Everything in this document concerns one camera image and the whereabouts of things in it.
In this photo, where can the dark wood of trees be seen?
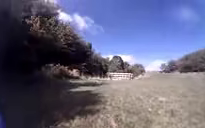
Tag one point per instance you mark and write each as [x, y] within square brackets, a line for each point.
[50, 46]

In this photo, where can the dry grass field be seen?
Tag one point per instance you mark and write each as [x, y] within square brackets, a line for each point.
[153, 100]

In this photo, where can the tree-covered hillside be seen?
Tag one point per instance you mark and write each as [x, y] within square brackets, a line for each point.
[196, 61]

